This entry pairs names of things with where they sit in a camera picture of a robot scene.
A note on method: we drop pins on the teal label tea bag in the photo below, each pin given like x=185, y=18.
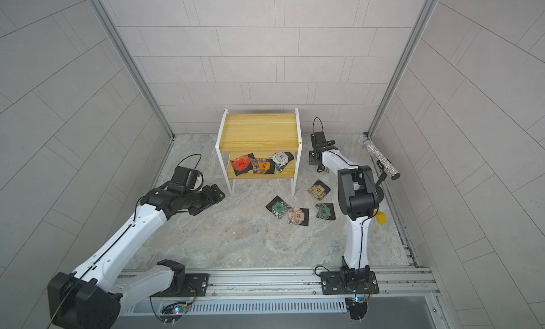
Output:
x=278, y=207

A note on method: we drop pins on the circuit board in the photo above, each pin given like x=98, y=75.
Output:
x=356, y=308
x=172, y=313

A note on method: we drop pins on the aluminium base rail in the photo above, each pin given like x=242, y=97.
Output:
x=281, y=283

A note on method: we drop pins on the left circuit board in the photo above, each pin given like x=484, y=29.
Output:
x=172, y=313

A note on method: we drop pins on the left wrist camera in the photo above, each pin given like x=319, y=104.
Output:
x=188, y=178

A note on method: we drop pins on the red label tea bag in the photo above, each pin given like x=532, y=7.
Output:
x=242, y=164

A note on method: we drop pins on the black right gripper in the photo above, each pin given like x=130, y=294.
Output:
x=314, y=157

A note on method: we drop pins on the pink label tea bag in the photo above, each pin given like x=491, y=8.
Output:
x=298, y=216

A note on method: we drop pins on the green label tea bag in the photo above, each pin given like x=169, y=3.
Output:
x=325, y=211

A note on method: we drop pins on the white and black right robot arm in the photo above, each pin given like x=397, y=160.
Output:
x=359, y=198

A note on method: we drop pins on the orange label tea bag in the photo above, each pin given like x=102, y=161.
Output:
x=263, y=166

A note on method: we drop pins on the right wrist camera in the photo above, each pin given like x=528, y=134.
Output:
x=319, y=141

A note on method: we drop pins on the patterned tube on black stand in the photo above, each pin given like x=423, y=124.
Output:
x=383, y=163

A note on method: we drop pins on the yellow block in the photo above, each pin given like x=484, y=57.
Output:
x=381, y=218

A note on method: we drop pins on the wooden two-tier shelf white frame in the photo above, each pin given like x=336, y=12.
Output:
x=261, y=134

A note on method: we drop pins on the yellow label tea bag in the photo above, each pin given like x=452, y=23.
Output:
x=319, y=190

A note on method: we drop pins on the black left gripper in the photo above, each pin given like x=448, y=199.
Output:
x=211, y=199

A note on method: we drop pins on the right circuit board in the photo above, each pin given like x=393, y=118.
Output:
x=356, y=308

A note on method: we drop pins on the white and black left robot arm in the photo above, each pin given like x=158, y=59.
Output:
x=89, y=296

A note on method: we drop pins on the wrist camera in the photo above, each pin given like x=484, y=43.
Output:
x=319, y=141
x=188, y=178

